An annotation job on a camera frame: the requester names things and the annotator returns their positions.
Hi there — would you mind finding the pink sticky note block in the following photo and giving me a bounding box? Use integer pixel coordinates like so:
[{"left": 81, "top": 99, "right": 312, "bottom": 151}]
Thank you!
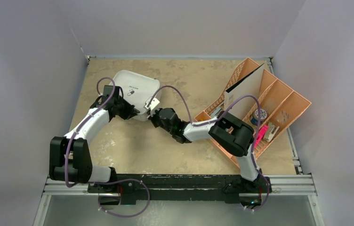
[{"left": 254, "top": 125, "right": 268, "bottom": 147}]

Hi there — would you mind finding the grey stapler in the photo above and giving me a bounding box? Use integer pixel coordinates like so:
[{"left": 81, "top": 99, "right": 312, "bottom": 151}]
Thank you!
[{"left": 210, "top": 106, "right": 223, "bottom": 118}]

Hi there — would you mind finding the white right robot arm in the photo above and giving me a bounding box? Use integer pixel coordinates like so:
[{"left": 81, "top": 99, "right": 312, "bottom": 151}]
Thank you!
[{"left": 147, "top": 108, "right": 260, "bottom": 192}]

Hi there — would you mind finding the white cardboard folder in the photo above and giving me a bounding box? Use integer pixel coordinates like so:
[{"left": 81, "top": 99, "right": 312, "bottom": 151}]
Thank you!
[{"left": 224, "top": 64, "right": 265, "bottom": 120}]

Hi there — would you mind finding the grey medicine case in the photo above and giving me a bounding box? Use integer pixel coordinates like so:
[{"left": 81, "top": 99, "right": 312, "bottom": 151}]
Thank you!
[{"left": 113, "top": 70, "right": 161, "bottom": 121}]

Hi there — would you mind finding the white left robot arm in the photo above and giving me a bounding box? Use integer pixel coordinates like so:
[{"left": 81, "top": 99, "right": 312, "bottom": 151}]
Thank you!
[{"left": 49, "top": 85, "right": 139, "bottom": 193}]

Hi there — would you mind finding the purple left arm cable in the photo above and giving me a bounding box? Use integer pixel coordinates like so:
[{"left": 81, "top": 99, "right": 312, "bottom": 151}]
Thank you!
[{"left": 64, "top": 77, "right": 151, "bottom": 218}]

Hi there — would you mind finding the peach plastic desk organizer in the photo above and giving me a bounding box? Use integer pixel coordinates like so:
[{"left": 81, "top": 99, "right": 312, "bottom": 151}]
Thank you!
[{"left": 195, "top": 58, "right": 311, "bottom": 158}]

